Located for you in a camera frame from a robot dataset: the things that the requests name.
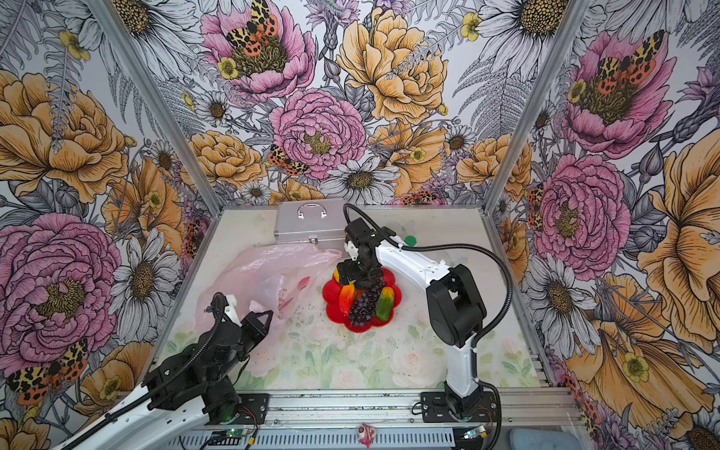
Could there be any orange carrot-like fruit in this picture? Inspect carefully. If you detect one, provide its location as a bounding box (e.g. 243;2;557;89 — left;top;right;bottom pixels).
337;283;356;316

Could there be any dark grape bunch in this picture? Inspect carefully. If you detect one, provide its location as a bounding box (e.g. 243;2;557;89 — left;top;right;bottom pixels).
348;283;384;327

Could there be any green red mango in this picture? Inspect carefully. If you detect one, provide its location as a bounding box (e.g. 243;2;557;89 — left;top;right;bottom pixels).
375;286;395;323

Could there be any red flower-shaped plate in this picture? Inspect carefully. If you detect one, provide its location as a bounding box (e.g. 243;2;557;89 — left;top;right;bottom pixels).
322;268;402;334

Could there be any pink plastic bag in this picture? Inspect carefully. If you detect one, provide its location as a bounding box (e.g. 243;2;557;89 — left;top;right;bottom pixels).
195;244;341;331

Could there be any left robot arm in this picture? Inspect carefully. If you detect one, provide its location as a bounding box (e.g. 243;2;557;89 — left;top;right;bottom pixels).
58;310;273;449

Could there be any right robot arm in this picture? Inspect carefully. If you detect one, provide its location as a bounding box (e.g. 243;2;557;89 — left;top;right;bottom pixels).
337;234;492;421

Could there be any silver metal case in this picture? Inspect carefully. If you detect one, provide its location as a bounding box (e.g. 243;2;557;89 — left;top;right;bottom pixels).
274;199;347;247

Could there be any green circuit board left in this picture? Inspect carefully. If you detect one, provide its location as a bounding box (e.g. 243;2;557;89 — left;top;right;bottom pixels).
212;429;252;439

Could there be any green circuit board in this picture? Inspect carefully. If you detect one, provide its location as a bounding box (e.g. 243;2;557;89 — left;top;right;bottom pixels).
463;425;488;440
212;429;252;439

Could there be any pink small toy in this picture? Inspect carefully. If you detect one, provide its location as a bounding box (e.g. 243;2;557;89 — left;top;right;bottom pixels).
357;424;377;449

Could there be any white vented strip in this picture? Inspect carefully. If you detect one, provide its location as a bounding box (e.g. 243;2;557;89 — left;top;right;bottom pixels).
161;427;456;449

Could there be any green circuit board right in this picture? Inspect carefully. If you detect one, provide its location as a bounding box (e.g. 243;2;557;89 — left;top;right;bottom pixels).
463;425;488;440

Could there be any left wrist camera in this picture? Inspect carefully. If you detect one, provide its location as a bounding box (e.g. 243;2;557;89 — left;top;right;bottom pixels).
210;292;241;326

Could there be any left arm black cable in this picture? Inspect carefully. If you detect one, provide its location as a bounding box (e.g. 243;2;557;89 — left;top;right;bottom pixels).
55;291;226;450

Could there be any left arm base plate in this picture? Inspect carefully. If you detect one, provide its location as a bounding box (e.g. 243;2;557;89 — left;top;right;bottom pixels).
231;393;270;426

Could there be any aluminium front rail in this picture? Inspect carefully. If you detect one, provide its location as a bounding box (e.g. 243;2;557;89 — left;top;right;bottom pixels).
260;387;581;429

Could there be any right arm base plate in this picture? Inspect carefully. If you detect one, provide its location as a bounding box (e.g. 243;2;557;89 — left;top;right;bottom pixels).
420;389;501;424

